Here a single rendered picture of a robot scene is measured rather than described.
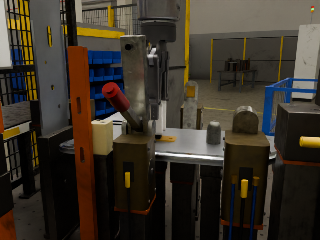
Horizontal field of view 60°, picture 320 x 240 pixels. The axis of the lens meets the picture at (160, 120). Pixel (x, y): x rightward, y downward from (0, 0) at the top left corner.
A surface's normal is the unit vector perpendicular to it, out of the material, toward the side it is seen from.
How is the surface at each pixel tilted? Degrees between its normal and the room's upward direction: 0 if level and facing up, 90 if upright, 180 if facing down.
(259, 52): 90
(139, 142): 0
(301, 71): 90
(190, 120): 78
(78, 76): 90
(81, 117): 90
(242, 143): 0
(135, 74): 99
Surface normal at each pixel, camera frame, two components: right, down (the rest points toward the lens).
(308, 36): -0.56, 0.18
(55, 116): 0.98, 0.05
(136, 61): -0.22, 0.36
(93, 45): 0.86, 0.11
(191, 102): -0.22, 0.01
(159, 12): 0.02, 0.22
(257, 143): 0.00, -0.97
